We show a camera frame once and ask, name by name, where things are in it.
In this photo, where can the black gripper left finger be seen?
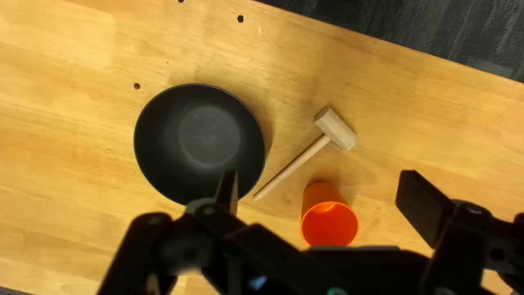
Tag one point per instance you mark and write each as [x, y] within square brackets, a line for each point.
[164, 247]

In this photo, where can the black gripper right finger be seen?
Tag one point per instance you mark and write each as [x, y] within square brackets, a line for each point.
[468, 240]

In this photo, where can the orange plastic cup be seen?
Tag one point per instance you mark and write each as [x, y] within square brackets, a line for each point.
[327, 224]

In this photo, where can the black bowl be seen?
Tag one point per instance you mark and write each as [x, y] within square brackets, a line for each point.
[164, 137]

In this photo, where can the small wooden mallet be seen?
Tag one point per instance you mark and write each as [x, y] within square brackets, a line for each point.
[334, 130]

